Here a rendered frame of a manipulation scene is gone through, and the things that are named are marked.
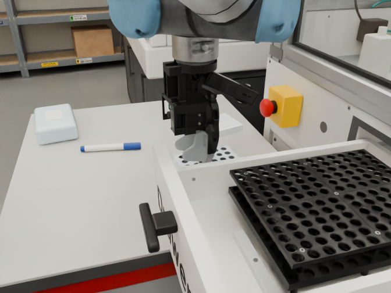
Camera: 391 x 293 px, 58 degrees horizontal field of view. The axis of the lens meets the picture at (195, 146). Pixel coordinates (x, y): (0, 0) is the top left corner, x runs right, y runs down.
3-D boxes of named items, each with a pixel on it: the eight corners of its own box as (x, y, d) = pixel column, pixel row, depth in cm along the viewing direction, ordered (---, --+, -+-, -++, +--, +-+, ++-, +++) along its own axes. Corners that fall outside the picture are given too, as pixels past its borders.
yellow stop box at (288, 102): (277, 129, 74) (281, 97, 70) (262, 115, 80) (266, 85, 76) (299, 126, 75) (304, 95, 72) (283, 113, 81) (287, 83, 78)
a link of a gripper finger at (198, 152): (180, 174, 66) (178, 129, 62) (209, 168, 68) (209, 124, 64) (185, 182, 64) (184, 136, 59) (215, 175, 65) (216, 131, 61)
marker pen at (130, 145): (80, 153, 81) (79, 147, 80) (81, 150, 82) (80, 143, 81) (141, 150, 82) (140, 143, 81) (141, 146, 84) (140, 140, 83)
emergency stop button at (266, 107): (265, 120, 74) (267, 103, 72) (257, 113, 77) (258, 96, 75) (278, 118, 75) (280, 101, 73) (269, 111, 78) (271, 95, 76)
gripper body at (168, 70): (162, 122, 65) (159, 57, 59) (205, 115, 67) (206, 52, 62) (175, 140, 58) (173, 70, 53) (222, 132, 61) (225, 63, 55)
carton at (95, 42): (77, 58, 383) (73, 31, 369) (74, 51, 409) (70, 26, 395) (114, 54, 397) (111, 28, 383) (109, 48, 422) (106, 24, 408)
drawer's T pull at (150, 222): (149, 256, 35) (148, 246, 35) (138, 210, 42) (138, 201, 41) (183, 249, 36) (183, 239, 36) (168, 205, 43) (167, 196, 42)
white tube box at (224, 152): (187, 192, 68) (187, 175, 66) (173, 170, 75) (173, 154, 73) (244, 179, 72) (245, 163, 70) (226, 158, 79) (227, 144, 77)
